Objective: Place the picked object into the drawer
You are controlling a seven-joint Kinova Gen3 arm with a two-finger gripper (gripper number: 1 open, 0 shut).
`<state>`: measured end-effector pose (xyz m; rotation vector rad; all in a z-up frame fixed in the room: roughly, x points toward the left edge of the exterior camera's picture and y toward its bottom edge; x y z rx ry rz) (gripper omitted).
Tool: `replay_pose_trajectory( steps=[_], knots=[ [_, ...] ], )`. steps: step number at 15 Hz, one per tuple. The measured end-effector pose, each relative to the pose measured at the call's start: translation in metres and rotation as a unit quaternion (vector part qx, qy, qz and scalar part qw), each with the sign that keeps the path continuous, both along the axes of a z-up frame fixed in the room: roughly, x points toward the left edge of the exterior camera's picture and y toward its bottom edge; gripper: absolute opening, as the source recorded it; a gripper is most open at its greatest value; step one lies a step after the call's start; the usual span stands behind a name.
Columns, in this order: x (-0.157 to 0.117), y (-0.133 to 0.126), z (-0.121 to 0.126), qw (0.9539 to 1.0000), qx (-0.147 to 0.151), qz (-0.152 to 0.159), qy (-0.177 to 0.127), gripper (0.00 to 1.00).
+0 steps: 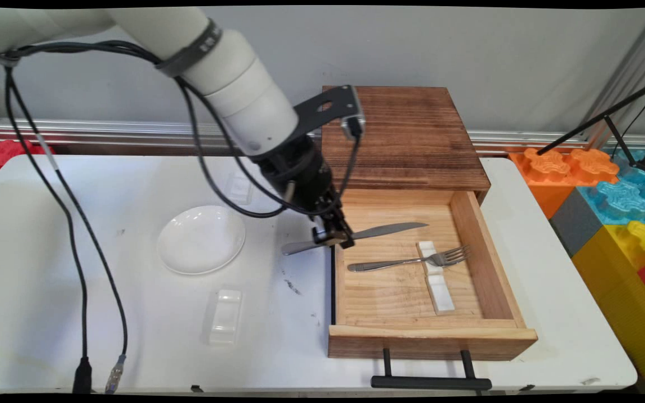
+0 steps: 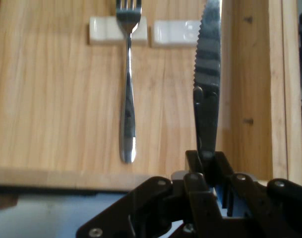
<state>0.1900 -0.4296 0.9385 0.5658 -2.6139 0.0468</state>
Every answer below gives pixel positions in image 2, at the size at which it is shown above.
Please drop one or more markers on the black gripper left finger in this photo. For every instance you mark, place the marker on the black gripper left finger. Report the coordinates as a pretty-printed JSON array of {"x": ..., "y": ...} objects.
[{"x": 145, "y": 205}]

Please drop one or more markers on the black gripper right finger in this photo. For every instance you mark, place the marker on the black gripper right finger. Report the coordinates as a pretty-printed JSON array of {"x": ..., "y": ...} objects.
[{"x": 272, "y": 210}]

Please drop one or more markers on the silver metal fork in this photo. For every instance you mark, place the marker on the silver metal fork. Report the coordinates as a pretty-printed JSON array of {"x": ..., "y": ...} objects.
[{"x": 128, "y": 111}]

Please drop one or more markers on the silver serrated table knife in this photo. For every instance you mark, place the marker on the silver serrated table knife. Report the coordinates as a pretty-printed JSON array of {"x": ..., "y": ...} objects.
[{"x": 207, "y": 62}]

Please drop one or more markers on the light wooden drawer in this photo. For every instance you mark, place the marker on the light wooden drawer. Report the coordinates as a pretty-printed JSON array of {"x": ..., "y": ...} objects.
[{"x": 54, "y": 99}]

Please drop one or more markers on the white ceramic cutlery rest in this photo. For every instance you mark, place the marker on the white ceramic cutlery rest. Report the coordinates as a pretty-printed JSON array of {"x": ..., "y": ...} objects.
[
  {"x": 103, "y": 31},
  {"x": 173, "y": 33}
]

